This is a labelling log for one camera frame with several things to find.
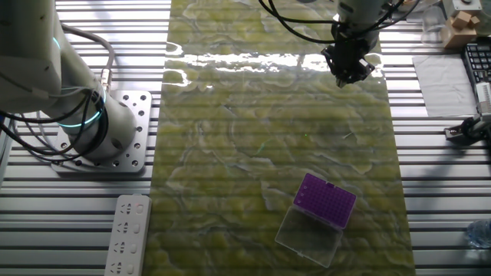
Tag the white ribbed device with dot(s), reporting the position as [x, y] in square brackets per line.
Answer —
[484, 96]

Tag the clear plastic water bottle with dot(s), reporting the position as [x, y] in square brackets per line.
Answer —
[481, 234]

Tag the small clear pipette tip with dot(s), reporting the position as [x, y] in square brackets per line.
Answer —
[348, 135]

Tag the black clamp tool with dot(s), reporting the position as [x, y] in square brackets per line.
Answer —
[470, 130]

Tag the white paper sheet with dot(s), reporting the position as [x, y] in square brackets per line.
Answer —
[441, 84]

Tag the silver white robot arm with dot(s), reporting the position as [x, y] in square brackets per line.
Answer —
[38, 65]

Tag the clear glass cup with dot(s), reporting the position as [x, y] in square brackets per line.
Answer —
[433, 23]

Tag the black keyboard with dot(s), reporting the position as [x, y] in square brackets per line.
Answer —
[479, 61]

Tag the small wooden cube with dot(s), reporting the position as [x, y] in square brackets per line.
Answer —
[461, 20]
[475, 21]

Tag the large wooden block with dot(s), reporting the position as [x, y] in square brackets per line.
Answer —
[458, 37]

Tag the grey box with knob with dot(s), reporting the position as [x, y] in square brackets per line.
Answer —
[460, 7]

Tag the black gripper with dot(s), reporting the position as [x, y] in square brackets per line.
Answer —
[349, 53]

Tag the green marble pattern mat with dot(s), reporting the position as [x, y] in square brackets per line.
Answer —
[230, 153]

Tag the purple pipette tip box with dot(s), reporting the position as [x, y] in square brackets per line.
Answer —
[324, 199]

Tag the white power strip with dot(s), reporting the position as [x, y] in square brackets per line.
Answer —
[128, 237]

